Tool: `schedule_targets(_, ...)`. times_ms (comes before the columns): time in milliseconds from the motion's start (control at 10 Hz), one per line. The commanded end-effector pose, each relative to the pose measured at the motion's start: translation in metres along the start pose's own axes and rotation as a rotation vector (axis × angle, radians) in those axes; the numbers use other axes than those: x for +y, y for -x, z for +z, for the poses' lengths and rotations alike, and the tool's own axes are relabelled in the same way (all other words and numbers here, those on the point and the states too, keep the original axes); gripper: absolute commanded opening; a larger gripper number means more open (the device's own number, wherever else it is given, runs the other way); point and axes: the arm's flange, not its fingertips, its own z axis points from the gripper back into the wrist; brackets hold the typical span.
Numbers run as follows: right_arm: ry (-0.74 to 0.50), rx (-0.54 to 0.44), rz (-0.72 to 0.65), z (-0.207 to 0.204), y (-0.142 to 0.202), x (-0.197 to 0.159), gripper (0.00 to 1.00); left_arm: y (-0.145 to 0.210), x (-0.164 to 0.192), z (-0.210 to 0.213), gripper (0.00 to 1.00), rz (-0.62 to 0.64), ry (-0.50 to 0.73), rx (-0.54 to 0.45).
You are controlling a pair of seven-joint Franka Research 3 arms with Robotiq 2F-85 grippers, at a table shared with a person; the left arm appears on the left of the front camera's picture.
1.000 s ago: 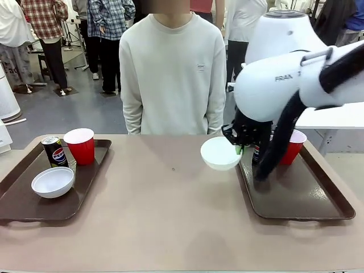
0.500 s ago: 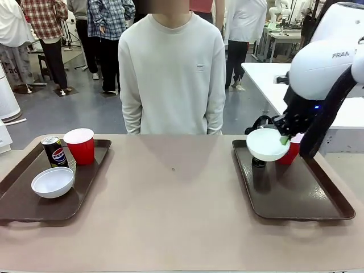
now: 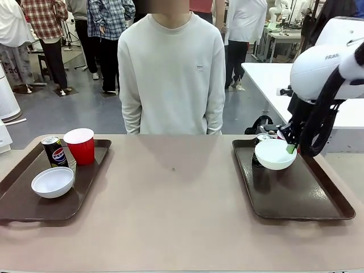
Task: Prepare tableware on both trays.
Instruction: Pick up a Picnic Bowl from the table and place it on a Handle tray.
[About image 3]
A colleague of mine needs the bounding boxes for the black Pepsi can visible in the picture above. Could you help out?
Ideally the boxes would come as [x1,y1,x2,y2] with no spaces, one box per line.
[251,133,273,167]
[42,135,70,169]

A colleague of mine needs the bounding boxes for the white box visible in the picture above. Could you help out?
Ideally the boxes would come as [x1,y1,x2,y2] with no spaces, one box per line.
[0,118,13,155]

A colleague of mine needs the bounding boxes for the bystander in white shirt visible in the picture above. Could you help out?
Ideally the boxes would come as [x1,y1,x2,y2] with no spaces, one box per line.
[224,0,268,92]

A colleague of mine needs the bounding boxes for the bystander in red top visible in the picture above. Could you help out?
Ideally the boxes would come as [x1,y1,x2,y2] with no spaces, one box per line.
[189,0,225,26]

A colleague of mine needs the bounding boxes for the white air purifier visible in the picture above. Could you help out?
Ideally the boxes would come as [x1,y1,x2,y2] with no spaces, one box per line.
[0,61,22,123]

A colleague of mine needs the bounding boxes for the bystander in dark trousers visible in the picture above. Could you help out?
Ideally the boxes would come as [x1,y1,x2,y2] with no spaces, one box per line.
[65,0,100,80]

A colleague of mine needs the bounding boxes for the person's left forearm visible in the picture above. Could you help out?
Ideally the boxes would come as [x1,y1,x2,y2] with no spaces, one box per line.
[203,93,227,135]

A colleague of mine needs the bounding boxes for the grey background workbench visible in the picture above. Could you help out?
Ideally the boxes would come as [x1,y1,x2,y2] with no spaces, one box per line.
[255,21,303,63]

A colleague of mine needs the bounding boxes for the bystander in blue plaid shirt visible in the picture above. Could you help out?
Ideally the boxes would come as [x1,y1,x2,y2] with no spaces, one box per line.
[86,0,137,94]

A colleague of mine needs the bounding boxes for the bystander in red plaid shirt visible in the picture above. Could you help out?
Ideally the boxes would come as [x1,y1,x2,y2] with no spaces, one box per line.
[21,0,71,96]

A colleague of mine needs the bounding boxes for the white folding table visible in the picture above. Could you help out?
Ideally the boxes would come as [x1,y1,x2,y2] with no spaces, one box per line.
[241,61,364,131]

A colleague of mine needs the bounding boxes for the bystander in white patterned dress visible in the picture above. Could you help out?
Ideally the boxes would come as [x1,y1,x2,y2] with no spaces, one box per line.
[0,0,35,93]

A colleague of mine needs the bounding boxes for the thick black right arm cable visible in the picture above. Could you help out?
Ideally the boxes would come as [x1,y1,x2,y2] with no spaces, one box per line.
[299,42,364,158]

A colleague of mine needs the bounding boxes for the person in cream sweatshirt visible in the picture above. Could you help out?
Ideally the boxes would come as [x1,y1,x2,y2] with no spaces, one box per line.
[117,11,227,135]

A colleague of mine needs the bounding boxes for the brown plastic tray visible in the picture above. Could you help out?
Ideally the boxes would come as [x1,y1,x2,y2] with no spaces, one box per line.
[0,138,112,226]
[231,135,357,222]

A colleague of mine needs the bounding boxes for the white plastic bowl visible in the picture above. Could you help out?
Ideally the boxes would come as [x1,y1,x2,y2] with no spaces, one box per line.
[31,167,75,199]
[254,138,298,171]

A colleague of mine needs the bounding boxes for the person's right forearm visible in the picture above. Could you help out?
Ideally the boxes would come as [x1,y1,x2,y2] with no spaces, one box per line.
[121,93,143,135]

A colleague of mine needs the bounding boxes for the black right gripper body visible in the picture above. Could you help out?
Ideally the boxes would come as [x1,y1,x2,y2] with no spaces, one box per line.
[286,93,316,129]

